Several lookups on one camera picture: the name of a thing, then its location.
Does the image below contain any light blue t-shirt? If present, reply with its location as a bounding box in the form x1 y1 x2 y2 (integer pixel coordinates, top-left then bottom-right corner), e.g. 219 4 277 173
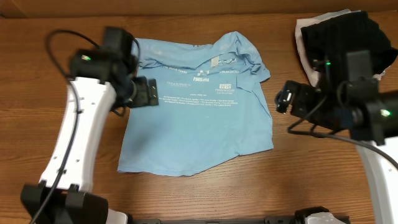
118 32 274 177

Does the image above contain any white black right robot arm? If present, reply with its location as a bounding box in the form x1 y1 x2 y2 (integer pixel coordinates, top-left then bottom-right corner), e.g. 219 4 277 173
275 50 397 223

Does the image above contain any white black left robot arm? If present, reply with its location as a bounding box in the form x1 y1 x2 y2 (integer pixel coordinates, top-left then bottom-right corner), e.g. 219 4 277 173
20 27 159 224

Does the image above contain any folded white garment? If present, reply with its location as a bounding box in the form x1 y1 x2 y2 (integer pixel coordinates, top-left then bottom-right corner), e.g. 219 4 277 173
294 9 386 88

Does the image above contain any folded black garment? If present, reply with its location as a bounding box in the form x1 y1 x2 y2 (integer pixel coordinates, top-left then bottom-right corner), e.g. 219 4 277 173
300 11 398 82

